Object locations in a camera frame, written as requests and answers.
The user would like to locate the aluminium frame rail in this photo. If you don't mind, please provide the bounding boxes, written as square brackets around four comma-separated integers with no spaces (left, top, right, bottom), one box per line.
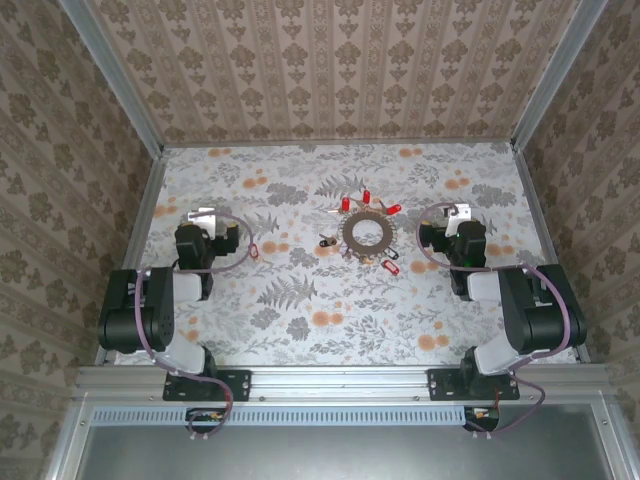
[512,142,591,364]
[94,144,169,366]

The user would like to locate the round metal keyring disc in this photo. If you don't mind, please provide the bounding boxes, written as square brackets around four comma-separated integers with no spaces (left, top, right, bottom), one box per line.
[341,212,400,260]

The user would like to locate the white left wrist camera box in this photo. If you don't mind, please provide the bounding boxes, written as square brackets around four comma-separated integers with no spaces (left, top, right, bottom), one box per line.
[187,207,220,236]

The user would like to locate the grey slotted cable duct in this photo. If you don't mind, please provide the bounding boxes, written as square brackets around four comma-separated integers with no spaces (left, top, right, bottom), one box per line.
[91,405,501,427]

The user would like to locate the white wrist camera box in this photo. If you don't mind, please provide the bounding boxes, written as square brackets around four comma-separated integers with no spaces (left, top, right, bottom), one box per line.
[446,202,472,236]
[187,207,220,236]

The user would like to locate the grey metal panel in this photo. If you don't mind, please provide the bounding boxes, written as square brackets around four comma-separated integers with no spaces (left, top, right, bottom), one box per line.
[74,403,616,480]

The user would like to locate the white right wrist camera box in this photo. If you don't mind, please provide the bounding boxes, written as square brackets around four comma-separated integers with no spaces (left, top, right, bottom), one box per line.
[446,202,472,236]

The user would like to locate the aluminium frame post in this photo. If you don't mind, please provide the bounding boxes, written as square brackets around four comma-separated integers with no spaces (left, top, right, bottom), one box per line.
[57,0,166,156]
[509,0,599,151]

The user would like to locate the long aluminium base rail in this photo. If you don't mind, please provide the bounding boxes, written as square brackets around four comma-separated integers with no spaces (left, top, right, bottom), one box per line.
[74,364,614,402]

